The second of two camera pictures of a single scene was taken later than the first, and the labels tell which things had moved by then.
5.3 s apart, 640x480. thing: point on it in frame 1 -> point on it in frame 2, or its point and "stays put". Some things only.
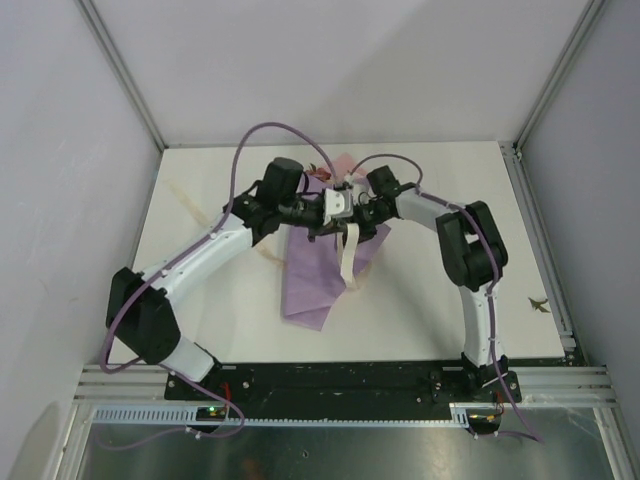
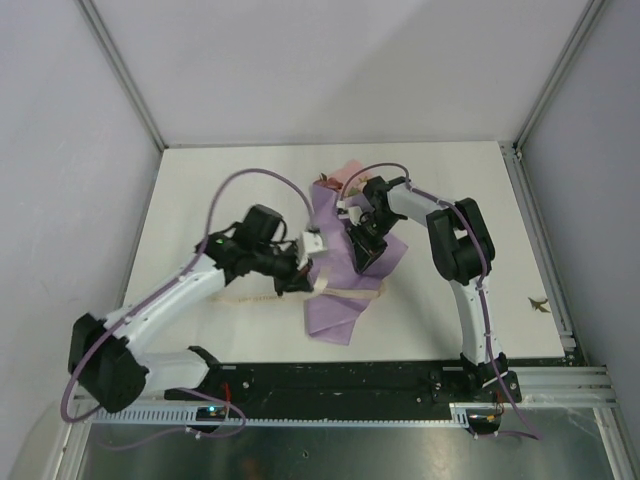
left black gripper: (321, 229) -> (296, 278)
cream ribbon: (350, 237) -> (319, 287)
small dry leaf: (536, 305) stays put
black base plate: (355, 383) stays put
